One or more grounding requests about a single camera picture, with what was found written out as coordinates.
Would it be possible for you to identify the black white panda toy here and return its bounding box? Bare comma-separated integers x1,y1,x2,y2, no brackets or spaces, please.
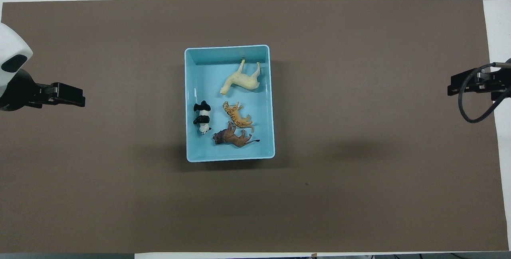
193,100,212,135

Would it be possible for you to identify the orange striped tiger toy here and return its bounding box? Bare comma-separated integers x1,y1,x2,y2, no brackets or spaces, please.
222,101,255,133

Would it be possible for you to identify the brown table mat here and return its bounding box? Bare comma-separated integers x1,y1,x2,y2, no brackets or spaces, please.
0,0,509,253

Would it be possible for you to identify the brown lion toy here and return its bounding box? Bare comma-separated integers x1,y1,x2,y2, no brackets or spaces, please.
212,122,261,148

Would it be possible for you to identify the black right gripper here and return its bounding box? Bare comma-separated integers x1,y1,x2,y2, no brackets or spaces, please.
447,67,511,101

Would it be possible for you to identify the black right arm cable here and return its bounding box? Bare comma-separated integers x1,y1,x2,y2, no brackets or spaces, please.
458,63,511,124

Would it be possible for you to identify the cream llama toy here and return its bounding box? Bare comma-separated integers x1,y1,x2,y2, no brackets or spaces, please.
220,57,262,96

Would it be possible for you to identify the light blue storage box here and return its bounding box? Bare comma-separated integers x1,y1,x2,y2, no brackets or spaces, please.
184,45,276,163

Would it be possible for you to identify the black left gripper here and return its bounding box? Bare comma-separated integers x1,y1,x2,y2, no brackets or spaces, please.
0,69,86,112

